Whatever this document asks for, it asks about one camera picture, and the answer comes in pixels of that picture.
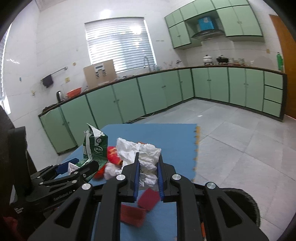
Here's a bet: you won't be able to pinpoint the red plastic bag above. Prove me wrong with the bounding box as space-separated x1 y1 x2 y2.
93 165 106 180

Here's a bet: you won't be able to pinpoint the dark red scouring pad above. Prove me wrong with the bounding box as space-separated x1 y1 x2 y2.
120 204 147 227
137 188 160 211

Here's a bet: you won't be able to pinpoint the white tissue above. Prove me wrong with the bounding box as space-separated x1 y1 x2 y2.
115 138 161 191

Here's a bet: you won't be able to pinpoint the small white tissue ball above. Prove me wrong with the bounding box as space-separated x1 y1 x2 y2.
103 162 122 180

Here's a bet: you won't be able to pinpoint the red paper cup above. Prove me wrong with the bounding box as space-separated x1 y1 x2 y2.
107 146 122 166

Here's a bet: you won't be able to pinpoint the green lower kitchen cabinets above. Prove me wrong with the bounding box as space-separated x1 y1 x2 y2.
39 66 287 154

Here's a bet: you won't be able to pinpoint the green kitchen cabinets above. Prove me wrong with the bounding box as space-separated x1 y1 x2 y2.
39 66 287 154
165 1 264 49

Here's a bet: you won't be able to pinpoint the chrome kitchen faucet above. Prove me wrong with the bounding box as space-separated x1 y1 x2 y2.
144 56 151 72

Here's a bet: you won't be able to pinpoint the green upper kitchen cabinets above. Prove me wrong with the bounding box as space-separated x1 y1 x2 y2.
165 1 264 49

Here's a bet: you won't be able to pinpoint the steel electric kettle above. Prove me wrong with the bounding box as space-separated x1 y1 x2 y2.
56 91 65 103

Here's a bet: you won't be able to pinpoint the orange plastic basin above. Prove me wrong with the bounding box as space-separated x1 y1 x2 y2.
66 87 82 98

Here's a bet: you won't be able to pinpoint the dark hanging towel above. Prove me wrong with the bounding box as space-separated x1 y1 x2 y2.
41 74 54 88

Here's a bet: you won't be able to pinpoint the blue scalloped table mat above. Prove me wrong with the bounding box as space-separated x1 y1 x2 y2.
54 122 201 241

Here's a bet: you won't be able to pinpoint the cardboard box with label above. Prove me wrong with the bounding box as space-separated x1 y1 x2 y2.
83 60 117 89

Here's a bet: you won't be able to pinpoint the window with white blinds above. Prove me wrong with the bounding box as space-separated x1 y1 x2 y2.
84 17 157 73

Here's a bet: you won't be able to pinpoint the black wok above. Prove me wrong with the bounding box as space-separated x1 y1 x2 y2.
216 55 229 65

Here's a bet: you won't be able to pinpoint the white cooking pot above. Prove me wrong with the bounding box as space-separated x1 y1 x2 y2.
203 54 214 65

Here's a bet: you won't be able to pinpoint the green bottle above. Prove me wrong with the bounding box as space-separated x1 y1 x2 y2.
276 52 283 72

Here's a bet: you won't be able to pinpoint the brown wooden door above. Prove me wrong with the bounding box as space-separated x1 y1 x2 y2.
269 15 296 118

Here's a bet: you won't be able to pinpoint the range hood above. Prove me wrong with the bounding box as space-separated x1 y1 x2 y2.
191 29 225 41

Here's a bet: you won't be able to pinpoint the blue box above hood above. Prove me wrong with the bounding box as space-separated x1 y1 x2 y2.
198 16 215 31

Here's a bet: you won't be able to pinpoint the wall towel rail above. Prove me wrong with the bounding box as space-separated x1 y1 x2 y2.
50 66 68 75

